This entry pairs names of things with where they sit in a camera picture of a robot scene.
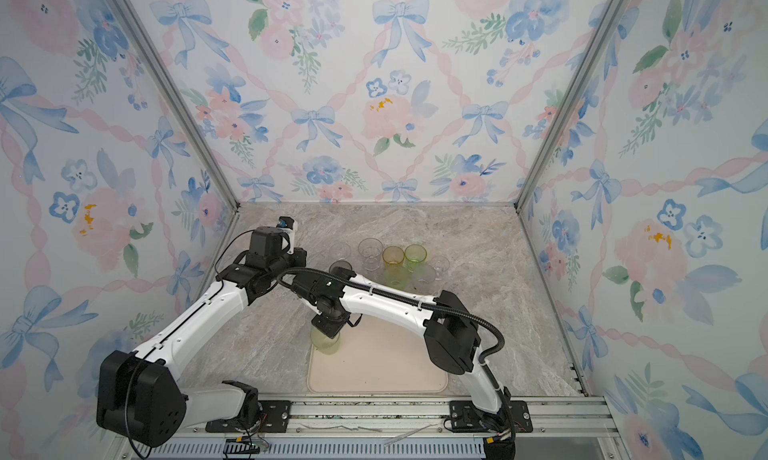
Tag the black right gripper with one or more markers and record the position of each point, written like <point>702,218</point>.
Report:
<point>329,331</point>

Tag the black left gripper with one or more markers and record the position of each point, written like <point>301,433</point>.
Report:
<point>300,256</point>

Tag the light green plastic cup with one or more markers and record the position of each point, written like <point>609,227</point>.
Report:
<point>324,344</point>
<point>397,277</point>

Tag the clear plastic cup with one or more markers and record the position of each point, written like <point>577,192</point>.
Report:
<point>423,279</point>
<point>371,249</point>
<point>339,251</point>
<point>441,266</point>

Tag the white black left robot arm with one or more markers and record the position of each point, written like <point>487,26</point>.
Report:
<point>138,394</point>

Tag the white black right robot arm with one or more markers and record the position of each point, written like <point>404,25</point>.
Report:
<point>456,341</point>

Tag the beige plastic tray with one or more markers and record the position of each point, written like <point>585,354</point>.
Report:
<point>376,358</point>

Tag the grey smoked plastic cup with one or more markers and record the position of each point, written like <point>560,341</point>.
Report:
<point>339,266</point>

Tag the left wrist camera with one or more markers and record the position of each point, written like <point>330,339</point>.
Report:
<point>288,225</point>

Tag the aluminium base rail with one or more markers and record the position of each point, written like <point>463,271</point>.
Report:
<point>358,427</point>

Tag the aluminium corner post left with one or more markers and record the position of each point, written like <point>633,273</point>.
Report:
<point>137,33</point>

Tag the aluminium corner post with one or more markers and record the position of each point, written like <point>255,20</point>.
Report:
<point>137,33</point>
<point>582,75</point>

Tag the aluminium corner post right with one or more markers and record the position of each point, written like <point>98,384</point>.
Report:
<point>582,75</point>

